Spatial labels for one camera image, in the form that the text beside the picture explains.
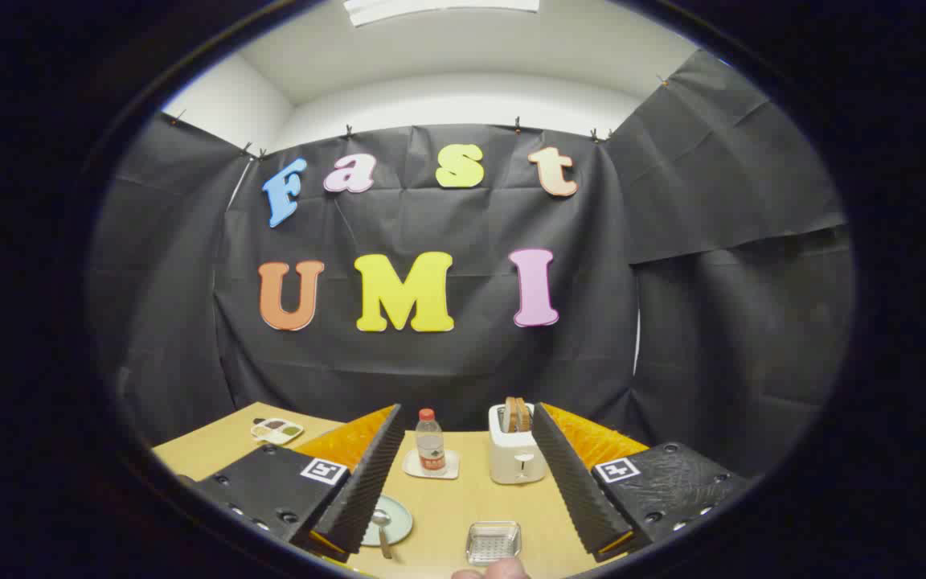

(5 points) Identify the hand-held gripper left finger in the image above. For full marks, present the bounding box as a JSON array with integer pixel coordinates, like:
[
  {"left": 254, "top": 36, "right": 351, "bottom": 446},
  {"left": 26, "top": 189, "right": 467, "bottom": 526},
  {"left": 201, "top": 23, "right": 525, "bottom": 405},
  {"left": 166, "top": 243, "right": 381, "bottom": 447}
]
[{"left": 178, "top": 402, "right": 406, "bottom": 564}]

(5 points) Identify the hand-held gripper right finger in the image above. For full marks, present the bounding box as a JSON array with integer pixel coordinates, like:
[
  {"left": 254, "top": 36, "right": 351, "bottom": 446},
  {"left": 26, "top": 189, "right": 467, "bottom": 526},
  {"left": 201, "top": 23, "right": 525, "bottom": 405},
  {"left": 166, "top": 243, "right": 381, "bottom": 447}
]
[{"left": 529, "top": 400, "right": 753, "bottom": 564}]

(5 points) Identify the metal spoon wooden handle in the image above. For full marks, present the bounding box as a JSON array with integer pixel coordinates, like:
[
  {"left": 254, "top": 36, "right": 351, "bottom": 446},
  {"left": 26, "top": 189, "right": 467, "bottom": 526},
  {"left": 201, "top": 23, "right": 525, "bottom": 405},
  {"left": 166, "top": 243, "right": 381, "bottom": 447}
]
[{"left": 371, "top": 509, "right": 394, "bottom": 561}]

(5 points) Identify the light green plate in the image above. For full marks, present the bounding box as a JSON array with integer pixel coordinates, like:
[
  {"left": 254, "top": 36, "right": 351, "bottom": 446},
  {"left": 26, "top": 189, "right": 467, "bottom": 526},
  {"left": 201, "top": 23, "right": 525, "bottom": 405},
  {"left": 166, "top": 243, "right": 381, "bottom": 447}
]
[{"left": 360, "top": 495, "right": 414, "bottom": 548}]

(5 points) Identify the white toaster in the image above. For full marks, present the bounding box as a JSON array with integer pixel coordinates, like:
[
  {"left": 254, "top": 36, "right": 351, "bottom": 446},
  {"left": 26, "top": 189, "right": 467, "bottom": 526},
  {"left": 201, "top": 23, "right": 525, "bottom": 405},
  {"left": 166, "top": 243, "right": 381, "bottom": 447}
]
[{"left": 488, "top": 402, "right": 548, "bottom": 485}]

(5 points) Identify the clear water bottle red cap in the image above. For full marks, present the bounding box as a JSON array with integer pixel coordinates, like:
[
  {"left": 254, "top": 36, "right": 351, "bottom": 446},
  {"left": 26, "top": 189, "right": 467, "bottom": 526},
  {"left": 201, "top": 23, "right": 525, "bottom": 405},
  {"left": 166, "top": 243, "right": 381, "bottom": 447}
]
[{"left": 416, "top": 409, "right": 446, "bottom": 475}]

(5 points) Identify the white square coaster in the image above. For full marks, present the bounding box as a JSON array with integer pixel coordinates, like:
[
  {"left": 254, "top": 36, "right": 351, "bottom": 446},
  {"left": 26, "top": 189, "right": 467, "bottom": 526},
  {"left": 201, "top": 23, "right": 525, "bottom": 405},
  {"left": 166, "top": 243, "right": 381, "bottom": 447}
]
[{"left": 402, "top": 447, "right": 461, "bottom": 481}]

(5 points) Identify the white divided sauce dish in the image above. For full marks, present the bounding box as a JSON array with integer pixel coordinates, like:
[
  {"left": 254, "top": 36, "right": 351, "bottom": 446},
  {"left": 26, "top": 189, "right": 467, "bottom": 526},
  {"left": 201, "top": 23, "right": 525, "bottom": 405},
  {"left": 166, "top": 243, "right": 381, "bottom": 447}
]
[{"left": 251, "top": 417, "right": 305, "bottom": 446}]

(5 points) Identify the black backdrop cloth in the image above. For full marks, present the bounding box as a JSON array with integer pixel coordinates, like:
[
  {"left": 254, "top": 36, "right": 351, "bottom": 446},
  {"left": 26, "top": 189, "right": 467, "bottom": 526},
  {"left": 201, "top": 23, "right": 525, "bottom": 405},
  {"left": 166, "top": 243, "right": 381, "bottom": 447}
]
[{"left": 89, "top": 48, "right": 858, "bottom": 483}]

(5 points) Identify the ceiling light panel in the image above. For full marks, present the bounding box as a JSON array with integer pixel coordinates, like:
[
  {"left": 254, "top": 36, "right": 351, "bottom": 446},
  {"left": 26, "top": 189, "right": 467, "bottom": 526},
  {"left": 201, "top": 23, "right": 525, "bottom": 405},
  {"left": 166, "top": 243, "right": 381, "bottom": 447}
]
[{"left": 342, "top": 0, "right": 540, "bottom": 27}]

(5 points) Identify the metal wire basket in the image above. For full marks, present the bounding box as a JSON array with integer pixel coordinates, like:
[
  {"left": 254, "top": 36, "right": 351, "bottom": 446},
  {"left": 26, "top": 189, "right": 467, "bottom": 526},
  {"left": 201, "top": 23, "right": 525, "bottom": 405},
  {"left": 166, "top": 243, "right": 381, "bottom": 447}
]
[{"left": 465, "top": 520, "right": 522, "bottom": 567}]

